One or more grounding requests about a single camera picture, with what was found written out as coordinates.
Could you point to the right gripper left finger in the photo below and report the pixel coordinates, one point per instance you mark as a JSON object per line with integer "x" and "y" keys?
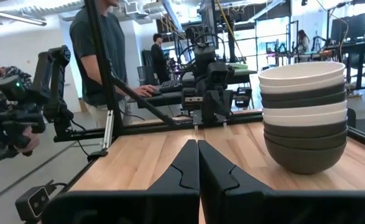
{"x": 185, "y": 177}

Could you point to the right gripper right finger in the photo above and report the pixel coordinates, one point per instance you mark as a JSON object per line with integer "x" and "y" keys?
{"x": 219, "y": 180}

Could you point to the black bowl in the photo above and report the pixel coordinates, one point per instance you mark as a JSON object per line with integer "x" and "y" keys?
{"x": 303, "y": 96}
{"x": 303, "y": 140}
{"x": 303, "y": 130}
{"x": 303, "y": 158}
{"x": 303, "y": 104}

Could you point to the white bowl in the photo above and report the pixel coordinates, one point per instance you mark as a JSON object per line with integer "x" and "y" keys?
{"x": 300, "y": 73}
{"x": 303, "y": 88}
{"x": 303, "y": 112}
{"x": 303, "y": 120}

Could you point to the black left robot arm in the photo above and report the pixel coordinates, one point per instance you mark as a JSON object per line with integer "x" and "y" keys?
{"x": 204, "y": 57}

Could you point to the black keyboard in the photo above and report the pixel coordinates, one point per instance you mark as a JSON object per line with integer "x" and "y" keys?
{"x": 171, "y": 86}

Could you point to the black device with white marks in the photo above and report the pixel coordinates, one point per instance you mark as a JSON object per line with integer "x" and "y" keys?
{"x": 242, "y": 98}

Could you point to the person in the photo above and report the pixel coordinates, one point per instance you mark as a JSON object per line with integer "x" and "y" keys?
{"x": 14, "y": 73}
{"x": 82, "y": 46}
{"x": 303, "y": 42}
{"x": 158, "y": 59}

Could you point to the yellow pole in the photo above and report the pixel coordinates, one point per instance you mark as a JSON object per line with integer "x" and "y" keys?
{"x": 229, "y": 29}

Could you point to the person's hand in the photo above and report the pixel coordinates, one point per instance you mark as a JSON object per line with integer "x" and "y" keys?
{"x": 30, "y": 143}

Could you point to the black office desk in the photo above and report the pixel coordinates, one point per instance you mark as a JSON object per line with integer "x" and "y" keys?
{"x": 353, "y": 48}

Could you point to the black monitor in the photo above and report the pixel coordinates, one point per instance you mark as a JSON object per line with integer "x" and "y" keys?
{"x": 348, "y": 29}

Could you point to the ceiling light tube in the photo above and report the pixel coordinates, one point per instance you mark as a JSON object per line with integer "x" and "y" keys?
{"x": 20, "y": 18}

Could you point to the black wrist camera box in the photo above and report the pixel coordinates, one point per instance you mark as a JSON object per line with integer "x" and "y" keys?
{"x": 218, "y": 74}

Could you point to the silver metal bracket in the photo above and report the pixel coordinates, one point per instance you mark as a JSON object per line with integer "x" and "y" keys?
{"x": 108, "y": 127}

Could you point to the small black camera box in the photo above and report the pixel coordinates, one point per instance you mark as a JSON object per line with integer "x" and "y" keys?
{"x": 33, "y": 202}

